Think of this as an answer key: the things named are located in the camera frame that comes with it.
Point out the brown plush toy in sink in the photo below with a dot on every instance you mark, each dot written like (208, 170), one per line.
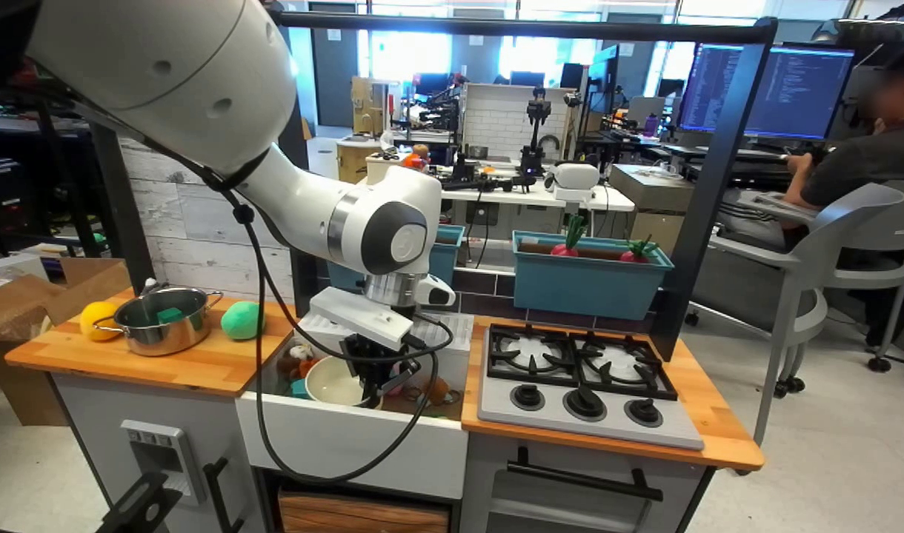
(296, 363)

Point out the yellow lemon toy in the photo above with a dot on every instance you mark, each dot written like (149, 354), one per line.
(99, 321)

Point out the black toy stove top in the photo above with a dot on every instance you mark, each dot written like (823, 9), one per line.
(583, 383)

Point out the right teal planter box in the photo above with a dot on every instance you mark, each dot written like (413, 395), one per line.
(601, 275)

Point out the seated person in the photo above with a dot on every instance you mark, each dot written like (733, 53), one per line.
(844, 170)

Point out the orange toy in sink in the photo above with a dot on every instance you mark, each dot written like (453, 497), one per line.
(438, 392)

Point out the steel pot on counter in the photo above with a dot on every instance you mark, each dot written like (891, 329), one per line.
(164, 321)

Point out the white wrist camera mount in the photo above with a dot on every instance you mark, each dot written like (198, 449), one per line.
(361, 315)

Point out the wooden left countertop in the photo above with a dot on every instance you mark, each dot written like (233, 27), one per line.
(216, 366)

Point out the computer monitor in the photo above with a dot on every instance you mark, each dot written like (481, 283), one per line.
(795, 99)

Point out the white background table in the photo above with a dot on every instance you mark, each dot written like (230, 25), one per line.
(500, 200)

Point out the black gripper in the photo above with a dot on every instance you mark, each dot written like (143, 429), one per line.
(379, 366)

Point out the green ball toy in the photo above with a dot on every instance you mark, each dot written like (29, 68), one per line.
(241, 321)

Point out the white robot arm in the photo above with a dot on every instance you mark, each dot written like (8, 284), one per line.
(208, 84)

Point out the oven door with handle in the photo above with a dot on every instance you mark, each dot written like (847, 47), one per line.
(521, 486)

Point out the white pot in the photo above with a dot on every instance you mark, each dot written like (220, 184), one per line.
(330, 380)

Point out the black window frame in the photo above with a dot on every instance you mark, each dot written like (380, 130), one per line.
(709, 187)

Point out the grey office chair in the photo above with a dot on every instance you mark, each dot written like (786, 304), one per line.
(851, 244)

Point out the grey dishwasher door handle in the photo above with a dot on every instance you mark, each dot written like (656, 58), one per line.
(168, 475)

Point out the cardboard box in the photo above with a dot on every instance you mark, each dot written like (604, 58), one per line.
(29, 305)

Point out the white toy sink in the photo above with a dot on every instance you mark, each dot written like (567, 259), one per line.
(380, 449)

